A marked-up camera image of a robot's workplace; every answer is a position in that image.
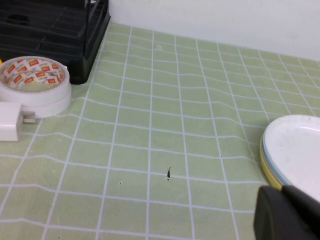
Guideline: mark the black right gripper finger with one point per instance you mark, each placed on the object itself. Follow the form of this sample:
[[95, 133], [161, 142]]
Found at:
[[287, 217]]

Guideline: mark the yellow oval plate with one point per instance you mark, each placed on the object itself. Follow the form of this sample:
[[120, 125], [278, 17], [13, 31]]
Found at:
[[266, 170]]

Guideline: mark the light blue oval plate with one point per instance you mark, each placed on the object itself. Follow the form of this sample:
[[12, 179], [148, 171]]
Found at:
[[271, 166]]

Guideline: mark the stacked white yellow plates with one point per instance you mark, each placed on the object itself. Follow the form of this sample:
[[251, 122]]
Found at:
[[300, 150]]

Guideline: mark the green checked tablecloth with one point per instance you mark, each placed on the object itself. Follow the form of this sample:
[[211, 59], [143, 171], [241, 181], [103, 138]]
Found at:
[[150, 125]]

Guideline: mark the clear tape roll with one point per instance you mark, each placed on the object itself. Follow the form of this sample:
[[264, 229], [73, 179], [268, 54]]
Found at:
[[50, 100]]

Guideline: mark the white power adapter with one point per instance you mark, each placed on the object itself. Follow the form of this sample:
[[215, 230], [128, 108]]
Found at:
[[10, 122]]

